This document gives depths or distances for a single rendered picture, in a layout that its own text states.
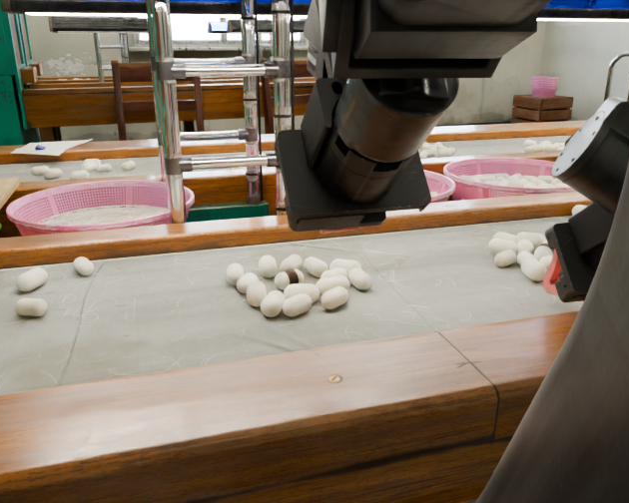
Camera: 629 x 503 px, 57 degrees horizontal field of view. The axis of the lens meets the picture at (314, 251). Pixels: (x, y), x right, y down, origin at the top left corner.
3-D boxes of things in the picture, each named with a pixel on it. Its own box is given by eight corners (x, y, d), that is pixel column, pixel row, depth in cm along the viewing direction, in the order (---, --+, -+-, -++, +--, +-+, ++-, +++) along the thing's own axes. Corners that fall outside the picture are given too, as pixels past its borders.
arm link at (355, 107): (326, 73, 37) (357, -10, 31) (410, 82, 38) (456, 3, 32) (333, 169, 35) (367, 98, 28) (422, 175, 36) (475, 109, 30)
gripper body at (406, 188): (272, 144, 42) (290, 79, 35) (402, 138, 45) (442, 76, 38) (287, 227, 40) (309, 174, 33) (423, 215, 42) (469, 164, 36)
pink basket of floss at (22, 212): (232, 249, 96) (229, 192, 92) (100, 308, 74) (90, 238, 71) (119, 224, 109) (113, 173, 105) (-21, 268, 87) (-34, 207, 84)
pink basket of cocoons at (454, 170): (622, 236, 102) (632, 182, 99) (488, 250, 95) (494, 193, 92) (529, 198, 126) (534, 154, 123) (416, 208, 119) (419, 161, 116)
